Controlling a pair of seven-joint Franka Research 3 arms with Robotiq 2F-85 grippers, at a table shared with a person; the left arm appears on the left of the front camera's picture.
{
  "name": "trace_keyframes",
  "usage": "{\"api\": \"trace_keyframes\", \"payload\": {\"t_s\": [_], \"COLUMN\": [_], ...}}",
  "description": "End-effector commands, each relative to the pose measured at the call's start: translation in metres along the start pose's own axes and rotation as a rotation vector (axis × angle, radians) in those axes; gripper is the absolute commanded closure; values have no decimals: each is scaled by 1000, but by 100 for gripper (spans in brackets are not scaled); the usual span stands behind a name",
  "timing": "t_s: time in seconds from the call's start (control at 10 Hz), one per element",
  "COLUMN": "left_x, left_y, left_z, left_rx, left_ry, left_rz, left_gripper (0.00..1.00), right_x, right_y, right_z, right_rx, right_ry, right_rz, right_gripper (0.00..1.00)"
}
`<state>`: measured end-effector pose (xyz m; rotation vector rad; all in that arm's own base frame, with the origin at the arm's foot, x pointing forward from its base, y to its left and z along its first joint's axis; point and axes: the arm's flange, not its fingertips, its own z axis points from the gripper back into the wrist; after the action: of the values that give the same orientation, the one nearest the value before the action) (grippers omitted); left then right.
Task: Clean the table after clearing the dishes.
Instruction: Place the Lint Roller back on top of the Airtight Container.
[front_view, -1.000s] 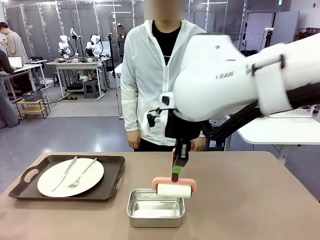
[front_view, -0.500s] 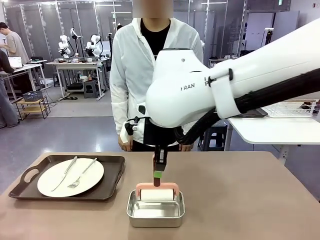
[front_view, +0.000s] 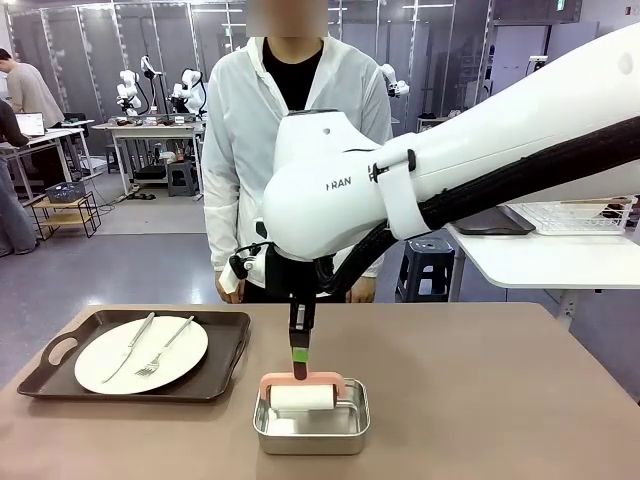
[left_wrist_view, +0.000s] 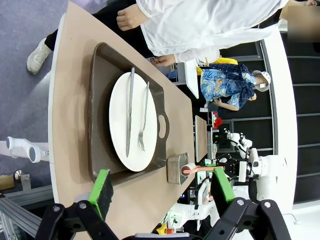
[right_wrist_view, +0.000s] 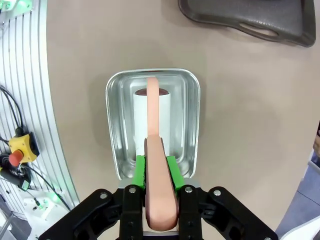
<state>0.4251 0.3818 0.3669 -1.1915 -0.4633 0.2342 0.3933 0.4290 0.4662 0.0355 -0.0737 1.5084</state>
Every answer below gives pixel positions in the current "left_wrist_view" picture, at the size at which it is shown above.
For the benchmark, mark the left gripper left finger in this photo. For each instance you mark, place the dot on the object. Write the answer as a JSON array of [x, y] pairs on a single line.
[[96, 190]]

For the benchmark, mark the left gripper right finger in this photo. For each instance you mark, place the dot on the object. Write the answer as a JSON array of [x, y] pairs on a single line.
[[223, 190]]

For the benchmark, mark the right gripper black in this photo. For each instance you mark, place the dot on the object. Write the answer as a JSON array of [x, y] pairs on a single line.
[[231, 162]]

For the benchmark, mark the white round dinner plate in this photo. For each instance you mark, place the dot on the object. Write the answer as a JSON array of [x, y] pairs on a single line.
[[120, 112]]

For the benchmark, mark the silver table knife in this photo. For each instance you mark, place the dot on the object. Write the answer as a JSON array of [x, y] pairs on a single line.
[[130, 112]]

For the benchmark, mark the dark brown serving tray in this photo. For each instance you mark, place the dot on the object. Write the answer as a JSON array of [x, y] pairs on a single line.
[[100, 100]]

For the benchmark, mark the silver fork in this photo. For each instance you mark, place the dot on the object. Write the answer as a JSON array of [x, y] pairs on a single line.
[[145, 110]]

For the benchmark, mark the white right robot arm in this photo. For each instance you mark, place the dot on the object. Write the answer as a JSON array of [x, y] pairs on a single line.
[[270, 170]]

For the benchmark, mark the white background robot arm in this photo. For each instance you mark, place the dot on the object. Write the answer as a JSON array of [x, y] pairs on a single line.
[[241, 142]]

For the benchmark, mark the person's right forearm white sleeve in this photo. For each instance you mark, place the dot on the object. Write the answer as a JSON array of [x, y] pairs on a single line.
[[155, 8]]

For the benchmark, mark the person's left forearm white sleeve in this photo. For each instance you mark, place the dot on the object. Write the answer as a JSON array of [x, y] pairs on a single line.
[[195, 56]]

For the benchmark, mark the person's left hand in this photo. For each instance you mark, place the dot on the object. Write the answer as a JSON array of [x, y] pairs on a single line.
[[165, 61]]

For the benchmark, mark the person's right hand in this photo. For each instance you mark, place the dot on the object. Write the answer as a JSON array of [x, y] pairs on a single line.
[[130, 18]]

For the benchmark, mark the wooden top background table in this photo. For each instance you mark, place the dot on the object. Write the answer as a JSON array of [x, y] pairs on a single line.
[[201, 140]]

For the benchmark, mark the red flower bunch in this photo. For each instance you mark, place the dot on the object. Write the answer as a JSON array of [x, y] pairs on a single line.
[[218, 122]]

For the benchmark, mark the rectangular metal tin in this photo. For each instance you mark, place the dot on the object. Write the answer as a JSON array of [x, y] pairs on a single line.
[[175, 170]]

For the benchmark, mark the yellow emergency stop box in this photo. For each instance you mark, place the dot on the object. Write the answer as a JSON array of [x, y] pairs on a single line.
[[162, 228]]

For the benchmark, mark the round metal knob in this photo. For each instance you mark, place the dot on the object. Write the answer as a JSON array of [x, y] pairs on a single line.
[[20, 176]]

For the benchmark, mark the mannequin in blue patterned shirt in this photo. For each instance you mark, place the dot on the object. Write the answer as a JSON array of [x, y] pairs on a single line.
[[232, 85]]

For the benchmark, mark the white tubular table leg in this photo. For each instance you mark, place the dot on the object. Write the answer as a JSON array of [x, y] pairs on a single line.
[[25, 150]]

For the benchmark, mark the small wooden block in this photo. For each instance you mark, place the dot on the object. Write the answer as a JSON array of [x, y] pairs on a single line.
[[6, 182]]

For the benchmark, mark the yellow garment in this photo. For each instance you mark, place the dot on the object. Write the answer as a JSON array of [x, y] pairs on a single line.
[[225, 60]]

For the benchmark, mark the person in white jacket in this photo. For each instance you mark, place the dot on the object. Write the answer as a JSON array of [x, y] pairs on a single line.
[[212, 25]]

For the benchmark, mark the white sneaker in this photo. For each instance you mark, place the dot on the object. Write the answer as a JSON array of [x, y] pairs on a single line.
[[37, 57]]

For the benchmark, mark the aluminium profile frame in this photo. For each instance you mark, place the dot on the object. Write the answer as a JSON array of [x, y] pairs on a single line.
[[22, 200]]

